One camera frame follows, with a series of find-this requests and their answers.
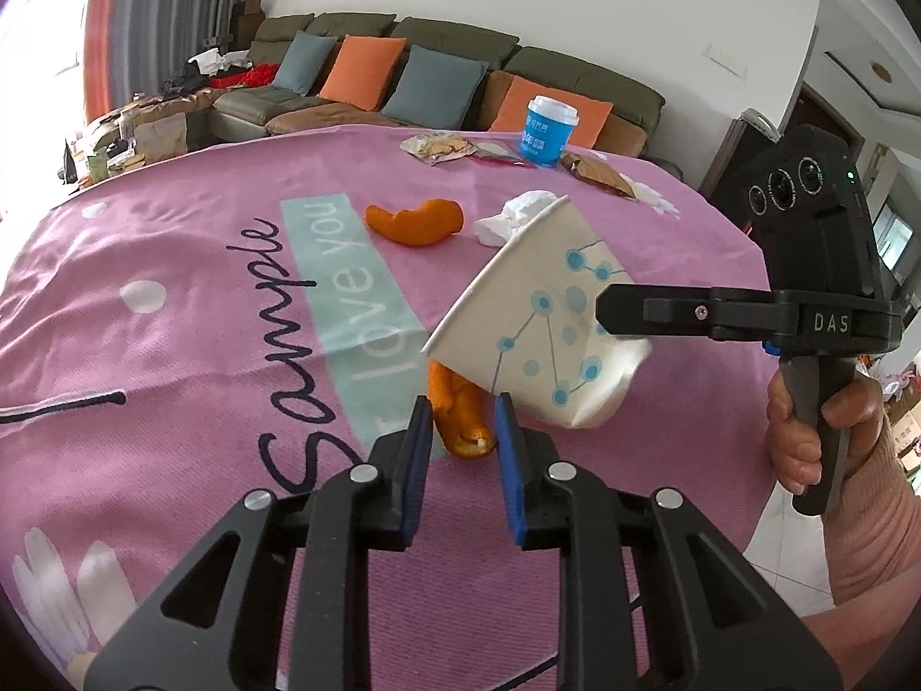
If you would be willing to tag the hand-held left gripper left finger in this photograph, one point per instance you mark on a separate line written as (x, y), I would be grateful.
(417, 468)

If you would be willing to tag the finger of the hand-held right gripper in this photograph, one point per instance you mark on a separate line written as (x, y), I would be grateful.
(669, 311)

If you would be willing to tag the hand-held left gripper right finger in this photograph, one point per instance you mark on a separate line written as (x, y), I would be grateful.
(507, 468)

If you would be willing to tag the curled orange peel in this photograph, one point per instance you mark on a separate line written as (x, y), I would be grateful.
(460, 428)

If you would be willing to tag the paper cup with blue dots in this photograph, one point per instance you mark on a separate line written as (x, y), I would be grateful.
(532, 266)

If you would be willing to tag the person's right forearm pink sleeve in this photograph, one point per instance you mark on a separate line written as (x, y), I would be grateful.
(878, 540)

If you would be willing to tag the person's right hand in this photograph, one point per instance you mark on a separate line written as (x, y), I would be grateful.
(781, 446)

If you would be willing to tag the dark upright panel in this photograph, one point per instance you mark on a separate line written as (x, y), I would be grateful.
(730, 158)

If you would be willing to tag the brown snack packet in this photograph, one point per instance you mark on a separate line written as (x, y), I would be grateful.
(597, 173)

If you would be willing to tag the white crumpled tissue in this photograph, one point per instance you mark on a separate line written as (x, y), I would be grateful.
(514, 216)

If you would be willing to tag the blue cup with white lid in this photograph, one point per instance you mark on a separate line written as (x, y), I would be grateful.
(548, 133)

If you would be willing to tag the red-edged snack packet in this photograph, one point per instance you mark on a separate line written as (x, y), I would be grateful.
(500, 155)

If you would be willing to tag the curved orange peel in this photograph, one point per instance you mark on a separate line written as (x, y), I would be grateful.
(417, 223)

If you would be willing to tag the orange cushion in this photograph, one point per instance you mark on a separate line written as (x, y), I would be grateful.
(360, 72)
(514, 111)

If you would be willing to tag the pink printed blanket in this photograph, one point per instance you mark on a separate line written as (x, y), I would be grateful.
(180, 345)

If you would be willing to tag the clear cracker packet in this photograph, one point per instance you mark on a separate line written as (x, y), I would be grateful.
(435, 147)

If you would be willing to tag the large blue-grey cushion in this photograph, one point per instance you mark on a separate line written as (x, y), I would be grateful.
(435, 86)

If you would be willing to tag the green sofa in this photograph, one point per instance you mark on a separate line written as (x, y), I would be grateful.
(460, 36)

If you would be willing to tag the brown sofa seat pad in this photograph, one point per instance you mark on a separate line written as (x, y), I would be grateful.
(331, 119)

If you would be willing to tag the brown paper bag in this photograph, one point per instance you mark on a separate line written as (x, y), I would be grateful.
(162, 137)

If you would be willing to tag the small blue-grey cushion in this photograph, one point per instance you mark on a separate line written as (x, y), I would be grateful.
(302, 61)

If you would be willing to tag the cluttered coffee table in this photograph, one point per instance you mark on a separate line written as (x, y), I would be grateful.
(108, 151)

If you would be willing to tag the pile of clothes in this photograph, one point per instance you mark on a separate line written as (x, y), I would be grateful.
(216, 72)

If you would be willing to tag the cardboard boxes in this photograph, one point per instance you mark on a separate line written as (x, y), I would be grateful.
(248, 21)

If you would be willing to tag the grey curtain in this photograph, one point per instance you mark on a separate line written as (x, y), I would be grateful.
(180, 7)

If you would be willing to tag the orange curtain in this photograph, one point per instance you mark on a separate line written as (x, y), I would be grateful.
(101, 0)

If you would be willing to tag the white wall switch plate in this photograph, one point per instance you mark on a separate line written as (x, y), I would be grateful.
(727, 60)

